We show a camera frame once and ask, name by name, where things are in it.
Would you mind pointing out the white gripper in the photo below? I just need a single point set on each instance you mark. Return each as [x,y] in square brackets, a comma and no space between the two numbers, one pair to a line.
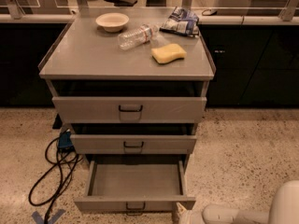
[192,217]

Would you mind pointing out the grey bottom drawer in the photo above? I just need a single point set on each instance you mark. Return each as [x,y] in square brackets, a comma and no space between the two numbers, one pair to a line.
[135,184]

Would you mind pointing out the grey drawer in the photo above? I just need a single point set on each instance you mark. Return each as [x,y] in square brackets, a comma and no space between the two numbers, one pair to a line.
[133,144]
[135,184]
[130,109]

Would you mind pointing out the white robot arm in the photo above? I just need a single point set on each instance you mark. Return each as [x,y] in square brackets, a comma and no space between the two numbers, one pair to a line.
[284,209]

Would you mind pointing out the grey middle drawer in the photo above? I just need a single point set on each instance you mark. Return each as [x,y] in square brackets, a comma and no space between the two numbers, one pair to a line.
[133,144]

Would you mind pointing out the grey metal drawer cabinet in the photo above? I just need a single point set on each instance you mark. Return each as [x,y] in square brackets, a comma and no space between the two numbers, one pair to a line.
[89,63]

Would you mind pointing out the grey top drawer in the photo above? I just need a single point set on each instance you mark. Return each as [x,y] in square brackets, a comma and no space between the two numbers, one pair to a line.
[130,109]

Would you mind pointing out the blue power adapter box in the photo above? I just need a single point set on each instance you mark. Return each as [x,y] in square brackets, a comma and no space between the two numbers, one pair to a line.
[64,141]

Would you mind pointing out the yellow sponge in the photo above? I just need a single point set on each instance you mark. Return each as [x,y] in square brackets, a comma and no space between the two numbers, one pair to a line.
[168,53]

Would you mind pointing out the clear plastic water bottle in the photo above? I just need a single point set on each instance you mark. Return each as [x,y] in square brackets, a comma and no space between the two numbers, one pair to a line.
[133,38]

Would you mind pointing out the blue white snack bag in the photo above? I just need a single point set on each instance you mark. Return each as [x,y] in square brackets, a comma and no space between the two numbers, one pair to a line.
[181,22]

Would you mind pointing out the white paper bowl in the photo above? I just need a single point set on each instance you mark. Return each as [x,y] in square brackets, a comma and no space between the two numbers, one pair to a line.
[112,22]

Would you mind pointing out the black office chair armrest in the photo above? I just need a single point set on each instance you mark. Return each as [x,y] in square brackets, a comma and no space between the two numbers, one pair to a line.
[122,3]

